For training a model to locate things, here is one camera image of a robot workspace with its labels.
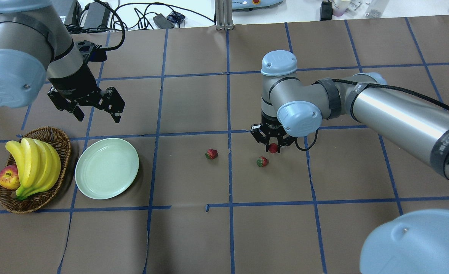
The small red strawberry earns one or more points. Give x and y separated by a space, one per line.
261 161

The strawberry lying sideways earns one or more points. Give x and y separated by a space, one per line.
211 153

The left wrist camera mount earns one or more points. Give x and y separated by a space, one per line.
91 52

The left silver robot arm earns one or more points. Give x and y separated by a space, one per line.
36 46

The black small adapter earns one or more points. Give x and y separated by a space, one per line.
162 22

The aluminium frame post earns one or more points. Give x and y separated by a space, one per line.
223 15

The red yellow apple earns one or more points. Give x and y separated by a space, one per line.
9 177

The strawberry with green cap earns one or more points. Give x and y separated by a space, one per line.
274 148

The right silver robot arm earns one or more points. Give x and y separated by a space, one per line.
414 243

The brown wicker basket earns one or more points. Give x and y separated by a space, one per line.
60 141

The teach pendant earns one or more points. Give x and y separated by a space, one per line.
253 4

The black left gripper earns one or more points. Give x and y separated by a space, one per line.
75 84

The black box on bench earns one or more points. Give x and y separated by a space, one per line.
326 11

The yellow banana bunch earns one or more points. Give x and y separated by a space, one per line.
38 163

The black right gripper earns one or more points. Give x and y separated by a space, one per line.
269 127

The black power adapter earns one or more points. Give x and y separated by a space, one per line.
95 16

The light green plate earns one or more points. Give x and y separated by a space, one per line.
106 168

